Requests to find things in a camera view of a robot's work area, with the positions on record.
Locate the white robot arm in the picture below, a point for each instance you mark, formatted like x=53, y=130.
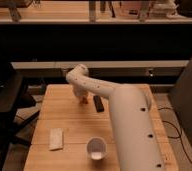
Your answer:
x=129, y=111

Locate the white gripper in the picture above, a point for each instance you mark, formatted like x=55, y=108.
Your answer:
x=79, y=92

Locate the black office chair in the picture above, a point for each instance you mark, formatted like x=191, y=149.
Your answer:
x=13, y=95

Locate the black rectangular block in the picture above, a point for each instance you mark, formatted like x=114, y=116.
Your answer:
x=98, y=103

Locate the white paper cup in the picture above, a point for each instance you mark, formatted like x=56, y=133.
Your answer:
x=96, y=148

